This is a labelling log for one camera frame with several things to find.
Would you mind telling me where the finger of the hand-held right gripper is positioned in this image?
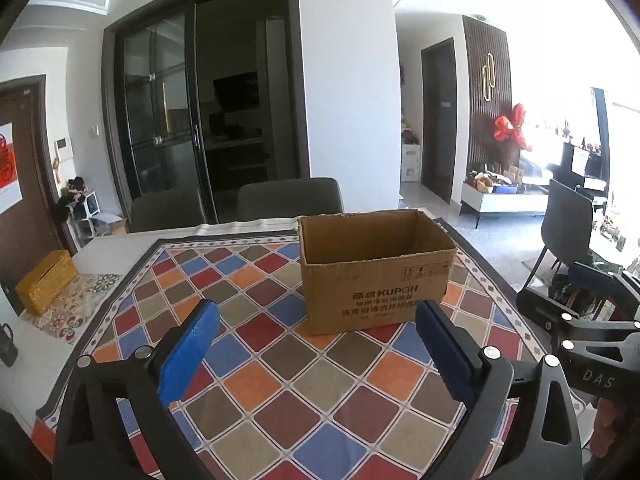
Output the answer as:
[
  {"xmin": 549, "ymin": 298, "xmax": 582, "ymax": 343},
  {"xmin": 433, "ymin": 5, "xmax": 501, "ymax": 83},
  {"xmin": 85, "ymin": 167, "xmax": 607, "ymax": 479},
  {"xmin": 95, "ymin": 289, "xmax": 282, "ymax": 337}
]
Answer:
[
  {"xmin": 515, "ymin": 285, "xmax": 640, "ymax": 356},
  {"xmin": 567, "ymin": 261, "xmax": 640, "ymax": 306}
]

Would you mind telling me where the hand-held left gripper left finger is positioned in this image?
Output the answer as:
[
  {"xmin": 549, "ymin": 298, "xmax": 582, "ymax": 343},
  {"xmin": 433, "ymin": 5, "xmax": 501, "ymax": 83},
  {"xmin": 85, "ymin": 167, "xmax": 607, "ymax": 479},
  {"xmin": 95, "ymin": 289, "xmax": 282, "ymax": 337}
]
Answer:
[{"xmin": 52, "ymin": 299, "xmax": 222, "ymax": 480}]

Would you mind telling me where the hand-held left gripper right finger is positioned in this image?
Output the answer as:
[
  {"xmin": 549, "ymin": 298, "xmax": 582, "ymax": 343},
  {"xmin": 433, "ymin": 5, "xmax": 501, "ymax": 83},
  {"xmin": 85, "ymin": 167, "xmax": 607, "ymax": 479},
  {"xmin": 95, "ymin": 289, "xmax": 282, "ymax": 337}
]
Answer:
[{"xmin": 414, "ymin": 299, "xmax": 586, "ymax": 480}]

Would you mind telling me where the brown cardboard box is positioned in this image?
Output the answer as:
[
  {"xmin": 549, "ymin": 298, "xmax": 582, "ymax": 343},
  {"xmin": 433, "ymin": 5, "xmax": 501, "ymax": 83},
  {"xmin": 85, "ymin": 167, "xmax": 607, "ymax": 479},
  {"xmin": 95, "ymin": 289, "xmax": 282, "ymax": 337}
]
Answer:
[{"xmin": 297, "ymin": 209, "xmax": 458, "ymax": 337}]

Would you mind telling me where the person's right hand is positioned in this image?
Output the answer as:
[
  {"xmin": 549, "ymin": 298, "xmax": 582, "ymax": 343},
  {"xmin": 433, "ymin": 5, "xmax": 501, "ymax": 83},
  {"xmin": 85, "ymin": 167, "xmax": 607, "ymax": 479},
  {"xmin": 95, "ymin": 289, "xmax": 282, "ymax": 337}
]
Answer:
[{"xmin": 592, "ymin": 400, "xmax": 638, "ymax": 461}]

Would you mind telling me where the grey dining chair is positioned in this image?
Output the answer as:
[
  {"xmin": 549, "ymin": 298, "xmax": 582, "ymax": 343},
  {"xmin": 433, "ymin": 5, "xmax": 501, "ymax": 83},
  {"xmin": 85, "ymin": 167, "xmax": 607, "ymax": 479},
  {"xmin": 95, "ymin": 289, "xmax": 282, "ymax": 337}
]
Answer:
[
  {"xmin": 236, "ymin": 177, "xmax": 345, "ymax": 222},
  {"xmin": 522, "ymin": 180, "xmax": 596, "ymax": 286},
  {"xmin": 127, "ymin": 187, "xmax": 208, "ymax": 233}
]

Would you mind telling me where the black piano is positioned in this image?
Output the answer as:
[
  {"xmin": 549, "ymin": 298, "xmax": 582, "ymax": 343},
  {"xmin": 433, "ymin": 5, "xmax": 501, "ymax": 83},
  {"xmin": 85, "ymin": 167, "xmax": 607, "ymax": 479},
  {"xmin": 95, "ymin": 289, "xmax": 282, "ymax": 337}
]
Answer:
[{"xmin": 562, "ymin": 140, "xmax": 608, "ymax": 191}]

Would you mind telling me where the colourful checked mat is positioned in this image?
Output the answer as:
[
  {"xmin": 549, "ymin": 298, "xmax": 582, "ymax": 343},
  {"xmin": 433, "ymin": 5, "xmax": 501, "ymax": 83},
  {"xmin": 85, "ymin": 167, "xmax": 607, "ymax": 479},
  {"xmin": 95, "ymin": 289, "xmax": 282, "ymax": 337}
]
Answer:
[{"xmin": 35, "ymin": 227, "xmax": 586, "ymax": 480}]

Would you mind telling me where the white low cabinet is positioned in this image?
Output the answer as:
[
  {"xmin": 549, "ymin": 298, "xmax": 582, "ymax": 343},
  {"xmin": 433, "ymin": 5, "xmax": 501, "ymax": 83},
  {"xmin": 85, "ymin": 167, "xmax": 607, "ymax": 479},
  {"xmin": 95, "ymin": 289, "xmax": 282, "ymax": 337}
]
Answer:
[{"xmin": 460, "ymin": 182, "xmax": 551, "ymax": 228}]

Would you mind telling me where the floral patterned placemat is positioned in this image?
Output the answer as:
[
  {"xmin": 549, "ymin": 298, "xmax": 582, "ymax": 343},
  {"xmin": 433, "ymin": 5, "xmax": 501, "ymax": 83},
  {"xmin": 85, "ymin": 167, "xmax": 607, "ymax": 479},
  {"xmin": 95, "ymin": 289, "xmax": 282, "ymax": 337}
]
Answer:
[{"xmin": 32, "ymin": 271, "xmax": 123, "ymax": 346}]

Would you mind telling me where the pile of assorted boxes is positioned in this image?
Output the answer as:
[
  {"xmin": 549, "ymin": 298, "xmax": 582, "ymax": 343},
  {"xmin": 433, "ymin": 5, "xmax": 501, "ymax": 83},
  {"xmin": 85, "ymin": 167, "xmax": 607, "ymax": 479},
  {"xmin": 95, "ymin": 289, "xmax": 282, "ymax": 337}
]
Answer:
[{"xmin": 465, "ymin": 167, "xmax": 548, "ymax": 196}]

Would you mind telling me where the white striped cloth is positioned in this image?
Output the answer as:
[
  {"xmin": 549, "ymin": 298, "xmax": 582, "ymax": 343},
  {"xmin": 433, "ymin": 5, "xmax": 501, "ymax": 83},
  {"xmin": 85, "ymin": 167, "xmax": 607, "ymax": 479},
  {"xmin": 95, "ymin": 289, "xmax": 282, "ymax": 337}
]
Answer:
[{"xmin": 192, "ymin": 217, "xmax": 301, "ymax": 241}]

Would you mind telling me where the yellow woven tissue box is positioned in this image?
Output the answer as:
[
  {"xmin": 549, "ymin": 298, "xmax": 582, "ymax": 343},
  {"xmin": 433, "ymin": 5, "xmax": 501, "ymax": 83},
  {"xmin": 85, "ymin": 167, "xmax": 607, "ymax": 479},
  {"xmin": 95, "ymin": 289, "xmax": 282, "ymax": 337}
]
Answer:
[{"xmin": 15, "ymin": 250, "xmax": 79, "ymax": 317}]

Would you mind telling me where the purple patterned tablecloth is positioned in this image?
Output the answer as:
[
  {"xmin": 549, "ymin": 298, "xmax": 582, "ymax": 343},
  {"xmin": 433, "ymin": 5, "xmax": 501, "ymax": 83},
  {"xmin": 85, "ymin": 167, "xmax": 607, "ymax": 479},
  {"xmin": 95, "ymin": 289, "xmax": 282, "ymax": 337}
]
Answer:
[{"xmin": 30, "ymin": 405, "xmax": 501, "ymax": 480}]

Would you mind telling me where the white stool rack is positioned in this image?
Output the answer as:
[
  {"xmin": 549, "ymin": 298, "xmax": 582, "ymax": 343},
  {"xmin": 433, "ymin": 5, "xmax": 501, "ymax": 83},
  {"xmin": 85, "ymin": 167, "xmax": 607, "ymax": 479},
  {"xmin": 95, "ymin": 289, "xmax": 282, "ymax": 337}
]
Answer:
[{"xmin": 70, "ymin": 190, "xmax": 126, "ymax": 238}]

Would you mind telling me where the black mug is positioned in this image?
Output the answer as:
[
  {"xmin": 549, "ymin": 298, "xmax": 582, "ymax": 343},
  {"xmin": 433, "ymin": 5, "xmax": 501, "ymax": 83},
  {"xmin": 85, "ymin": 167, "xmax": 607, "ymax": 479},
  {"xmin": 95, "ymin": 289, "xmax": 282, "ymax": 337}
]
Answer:
[{"xmin": 0, "ymin": 322, "xmax": 18, "ymax": 367}]

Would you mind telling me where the white toy shelf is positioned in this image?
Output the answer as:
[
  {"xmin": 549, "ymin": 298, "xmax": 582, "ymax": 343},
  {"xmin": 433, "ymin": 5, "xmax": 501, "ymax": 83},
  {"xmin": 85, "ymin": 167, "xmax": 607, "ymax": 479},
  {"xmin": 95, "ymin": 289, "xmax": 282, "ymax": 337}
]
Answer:
[{"xmin": 402, "ymin": 130, "xmax": 422, "ymax": 183}]

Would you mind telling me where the dark plush toy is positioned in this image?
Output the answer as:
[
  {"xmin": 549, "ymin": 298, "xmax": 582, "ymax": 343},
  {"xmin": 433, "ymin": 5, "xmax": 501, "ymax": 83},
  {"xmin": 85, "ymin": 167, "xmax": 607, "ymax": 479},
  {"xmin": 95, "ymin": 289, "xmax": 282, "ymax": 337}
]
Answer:
[{"xmin": 59, "ymin": 176, "xmax": 88, "ymax": 211}]

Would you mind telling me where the dark interior door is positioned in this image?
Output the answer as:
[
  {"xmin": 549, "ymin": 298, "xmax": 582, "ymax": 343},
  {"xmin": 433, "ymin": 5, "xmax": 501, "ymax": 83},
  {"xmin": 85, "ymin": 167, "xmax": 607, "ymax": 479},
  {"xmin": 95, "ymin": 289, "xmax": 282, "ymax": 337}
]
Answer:
[{"xmin": 420, "ymin": 37, "xmax": 456, "ymax": 203}]

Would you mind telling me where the brown entrance door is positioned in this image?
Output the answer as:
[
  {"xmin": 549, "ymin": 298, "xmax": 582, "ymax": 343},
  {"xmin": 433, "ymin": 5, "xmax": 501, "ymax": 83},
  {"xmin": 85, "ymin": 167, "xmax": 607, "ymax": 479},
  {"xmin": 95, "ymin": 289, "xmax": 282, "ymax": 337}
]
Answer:
[{"xmin": 0, "ymin": 75, "xmax": 76, "ymax": 301}]

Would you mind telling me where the dark glass sliding door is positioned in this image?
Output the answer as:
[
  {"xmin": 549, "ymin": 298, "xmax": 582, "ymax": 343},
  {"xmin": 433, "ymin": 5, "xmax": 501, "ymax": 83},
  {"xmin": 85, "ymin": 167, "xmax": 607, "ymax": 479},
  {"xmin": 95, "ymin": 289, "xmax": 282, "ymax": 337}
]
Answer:
[{"xmin": 102, "ymin": 0, "xmax": 311, "ymax": 221}]

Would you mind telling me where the red paper door poster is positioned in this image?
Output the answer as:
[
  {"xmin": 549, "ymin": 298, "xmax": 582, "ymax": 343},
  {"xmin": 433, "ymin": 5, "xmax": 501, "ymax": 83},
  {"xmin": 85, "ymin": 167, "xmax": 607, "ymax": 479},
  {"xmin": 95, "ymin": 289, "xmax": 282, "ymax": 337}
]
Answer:
[{"xmin": 0, "ymin": 121, "xmax": 25, "ymax": 211}]

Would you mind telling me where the dark slatted wall panel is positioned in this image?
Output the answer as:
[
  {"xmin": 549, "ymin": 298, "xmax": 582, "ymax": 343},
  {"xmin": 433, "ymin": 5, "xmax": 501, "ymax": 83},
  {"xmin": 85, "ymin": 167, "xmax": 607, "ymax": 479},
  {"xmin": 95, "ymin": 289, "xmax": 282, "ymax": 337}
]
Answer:
[{"xmin": 462, "ymin": 15, "xmax": 513, "ymax": 171}]

